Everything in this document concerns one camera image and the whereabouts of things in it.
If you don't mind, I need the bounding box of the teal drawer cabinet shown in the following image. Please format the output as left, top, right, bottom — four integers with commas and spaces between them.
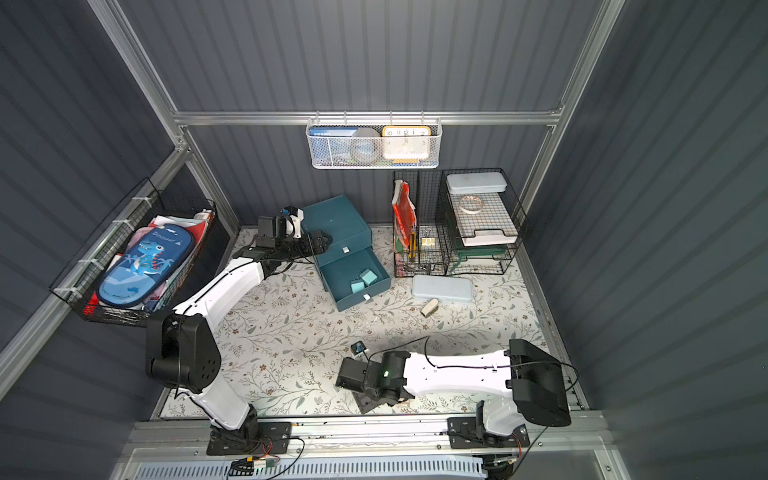
302, 195, 373, 284

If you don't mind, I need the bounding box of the blue dinosaur pencil case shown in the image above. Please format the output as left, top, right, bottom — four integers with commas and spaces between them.
96, 224, 195, 308

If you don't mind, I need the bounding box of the grey tape roll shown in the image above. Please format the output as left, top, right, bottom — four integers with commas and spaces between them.
349, 127, 381, 165

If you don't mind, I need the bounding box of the teal plug two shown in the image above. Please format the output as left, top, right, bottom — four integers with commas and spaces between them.
350, 279, 366, 293

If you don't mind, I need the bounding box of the teal drawer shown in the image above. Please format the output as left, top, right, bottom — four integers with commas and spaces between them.
319, 247, 392, 312

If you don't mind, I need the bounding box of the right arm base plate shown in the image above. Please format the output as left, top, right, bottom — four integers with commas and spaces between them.
447, 417, 530, 450

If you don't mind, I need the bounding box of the grey pencil box on table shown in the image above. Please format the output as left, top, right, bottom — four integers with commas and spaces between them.
411, 275, 474, 303

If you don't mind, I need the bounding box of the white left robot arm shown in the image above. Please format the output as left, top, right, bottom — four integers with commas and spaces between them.
145, 230, 332, 431

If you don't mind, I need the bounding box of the floral table mat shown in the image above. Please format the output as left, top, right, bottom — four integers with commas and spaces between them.
158, 224, 571, 418

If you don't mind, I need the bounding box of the red book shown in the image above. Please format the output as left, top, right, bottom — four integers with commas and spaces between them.
391, 179, 417, 250

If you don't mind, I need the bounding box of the clear tape roll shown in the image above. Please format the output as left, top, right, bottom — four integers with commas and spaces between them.
459, 195, 484, 215

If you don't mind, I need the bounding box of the black wire desk organizer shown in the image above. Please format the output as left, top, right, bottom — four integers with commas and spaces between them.
392, 168, 528, 278

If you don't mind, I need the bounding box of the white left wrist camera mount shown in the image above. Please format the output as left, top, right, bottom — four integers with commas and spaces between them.
281, 206, 304, 239

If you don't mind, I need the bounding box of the black side wire basket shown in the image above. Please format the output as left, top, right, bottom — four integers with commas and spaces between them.
50, 179, 228, 326

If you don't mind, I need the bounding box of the yellow alarm clock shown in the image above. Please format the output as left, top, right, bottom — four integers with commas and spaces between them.
381, 125, 432, 163

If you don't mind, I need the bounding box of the white hanging wire basket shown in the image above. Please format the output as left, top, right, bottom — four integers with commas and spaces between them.
305, 118, 443, 170

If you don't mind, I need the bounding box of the teal plug one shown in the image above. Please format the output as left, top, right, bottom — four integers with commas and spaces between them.
360, 269, 378, 286

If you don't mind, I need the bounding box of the grey pencil box on rack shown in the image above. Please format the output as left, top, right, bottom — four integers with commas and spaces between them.
446, 172, 508, 195

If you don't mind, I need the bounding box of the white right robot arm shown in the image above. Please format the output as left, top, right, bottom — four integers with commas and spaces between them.
335, 339, 572, 441

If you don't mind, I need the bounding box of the small beige eraser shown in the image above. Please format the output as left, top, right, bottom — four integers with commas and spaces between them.
420, 299, 439, 318

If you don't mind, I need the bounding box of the white checkered notebook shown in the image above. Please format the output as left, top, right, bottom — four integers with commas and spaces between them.
449, 193, 519, 247

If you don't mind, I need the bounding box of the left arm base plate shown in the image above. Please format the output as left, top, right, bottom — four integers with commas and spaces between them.
206, 422, 293, 456

